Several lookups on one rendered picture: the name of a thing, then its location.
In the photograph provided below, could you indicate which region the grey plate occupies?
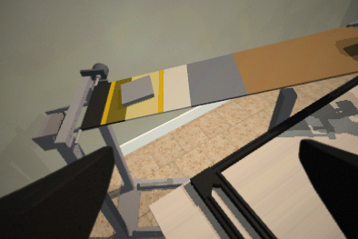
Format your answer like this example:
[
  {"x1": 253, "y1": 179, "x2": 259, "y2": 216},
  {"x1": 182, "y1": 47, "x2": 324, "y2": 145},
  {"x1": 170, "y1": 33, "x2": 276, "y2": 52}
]
[{"x1": 121, "y1": 75, "x2": 154, "y2": 106}]

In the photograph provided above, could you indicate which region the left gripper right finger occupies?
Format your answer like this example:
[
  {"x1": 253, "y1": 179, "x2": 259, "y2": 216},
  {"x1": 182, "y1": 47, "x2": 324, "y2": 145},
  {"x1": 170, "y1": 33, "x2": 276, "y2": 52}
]
[{"x1": 298, "y1": 139, "x2": 358, "y2": 239}]

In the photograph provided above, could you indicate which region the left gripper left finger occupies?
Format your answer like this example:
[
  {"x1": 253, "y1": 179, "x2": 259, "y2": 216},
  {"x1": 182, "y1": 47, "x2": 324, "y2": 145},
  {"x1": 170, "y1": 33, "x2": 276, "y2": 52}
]
[{"x1": 0, "y1": 146, "x2": 114, "y2": 239}]

